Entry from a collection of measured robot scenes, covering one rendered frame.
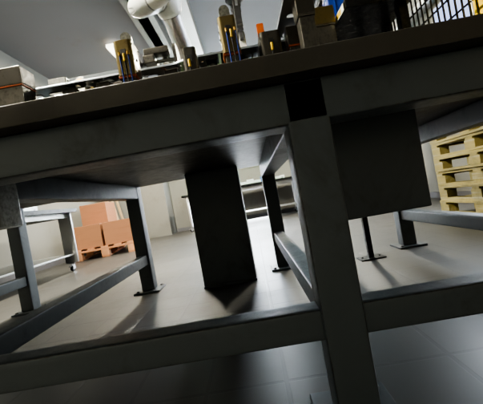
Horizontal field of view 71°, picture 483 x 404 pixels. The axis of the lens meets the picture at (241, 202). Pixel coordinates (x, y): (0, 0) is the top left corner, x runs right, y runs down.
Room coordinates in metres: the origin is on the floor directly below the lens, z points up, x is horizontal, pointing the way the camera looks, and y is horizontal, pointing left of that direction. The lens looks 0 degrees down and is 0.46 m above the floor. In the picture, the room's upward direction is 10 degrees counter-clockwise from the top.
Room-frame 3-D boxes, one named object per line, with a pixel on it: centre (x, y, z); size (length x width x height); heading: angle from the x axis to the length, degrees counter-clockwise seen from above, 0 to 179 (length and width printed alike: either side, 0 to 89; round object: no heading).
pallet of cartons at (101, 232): (5.58, 2.17, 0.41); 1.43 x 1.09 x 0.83; 178
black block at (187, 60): (1.15, 0.08, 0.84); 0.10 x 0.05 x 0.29; 0
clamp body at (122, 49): (1.15, 0.29, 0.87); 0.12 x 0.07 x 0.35; 0
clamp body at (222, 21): (1.11, -0.06, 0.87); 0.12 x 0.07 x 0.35; 0
